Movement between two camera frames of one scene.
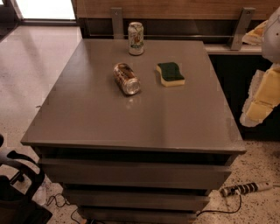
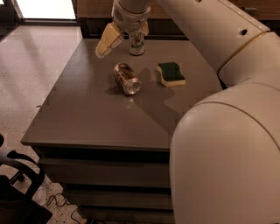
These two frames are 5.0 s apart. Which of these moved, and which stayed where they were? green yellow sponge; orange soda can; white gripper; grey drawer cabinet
Moved: white gripper
Stayed: orange soda can; grey drawer cabinet; green yellow sponge
